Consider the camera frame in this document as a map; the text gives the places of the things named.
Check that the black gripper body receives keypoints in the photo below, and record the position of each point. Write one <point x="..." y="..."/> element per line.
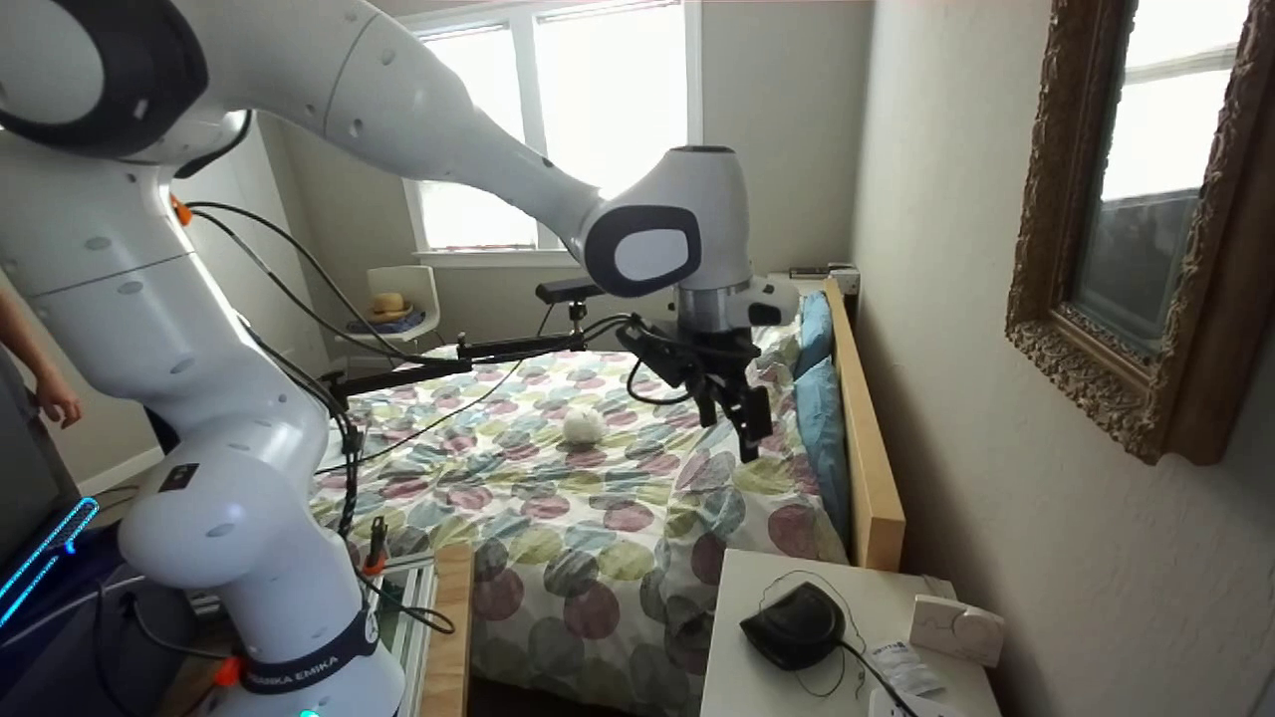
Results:
<point x="711" y="359"/>

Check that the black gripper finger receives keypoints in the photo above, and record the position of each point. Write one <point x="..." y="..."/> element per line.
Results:
<point x="755" y="420"/>
<point x="719" y="400"/>

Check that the white plastic box device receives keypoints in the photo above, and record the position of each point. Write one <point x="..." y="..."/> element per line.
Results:
<point x="959" y="626"/>

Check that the person bare forearm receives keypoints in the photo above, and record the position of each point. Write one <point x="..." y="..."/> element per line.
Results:
<point x="26" y="339"/>

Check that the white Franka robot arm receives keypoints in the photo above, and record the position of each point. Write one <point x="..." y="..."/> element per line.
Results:
<point x="161" y="333"/>

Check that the person hand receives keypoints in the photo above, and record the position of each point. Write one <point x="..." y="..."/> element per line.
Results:
<point x="59" y="400"/>

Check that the blue pillow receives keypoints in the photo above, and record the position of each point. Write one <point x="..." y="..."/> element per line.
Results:
<point x="824" y="423"/>

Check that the light wooden headboard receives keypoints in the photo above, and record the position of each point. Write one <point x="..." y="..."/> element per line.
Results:
<point x="870" y="451"/>

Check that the small white ball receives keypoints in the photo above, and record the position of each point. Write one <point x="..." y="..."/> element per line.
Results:
<point x="581" y="427"/>

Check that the floral bedspread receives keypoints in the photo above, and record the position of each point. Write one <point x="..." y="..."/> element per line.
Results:
<point x="582" y="542"/>

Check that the black alarm clock radio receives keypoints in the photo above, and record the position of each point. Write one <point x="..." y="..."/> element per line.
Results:
<point x="793" y="622"/>

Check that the white framed window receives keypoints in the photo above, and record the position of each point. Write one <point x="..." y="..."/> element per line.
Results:
<point x="582" y="122"/>

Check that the white nightstand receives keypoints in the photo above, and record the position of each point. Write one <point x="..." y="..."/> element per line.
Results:
<point x="783" y="691"/>

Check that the sanitizing wipe packet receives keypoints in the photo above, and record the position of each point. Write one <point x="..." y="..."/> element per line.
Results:
<point x="910" y="671"/>

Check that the wooden desk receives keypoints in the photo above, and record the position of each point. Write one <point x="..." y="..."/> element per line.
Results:
<point x="453" y="638"/>

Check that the gold framed picture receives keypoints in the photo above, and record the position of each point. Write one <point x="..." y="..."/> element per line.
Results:
<point x="1198" y="384"/>

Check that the dark box with cyan light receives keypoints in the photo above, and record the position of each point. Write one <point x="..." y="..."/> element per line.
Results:
<point x="35" y="520"/>

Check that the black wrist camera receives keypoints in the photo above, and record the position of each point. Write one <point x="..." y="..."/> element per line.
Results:
<point x="654" y="353"/>

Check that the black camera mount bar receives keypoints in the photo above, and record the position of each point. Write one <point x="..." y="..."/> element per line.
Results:
<point x="453" y="359"/>

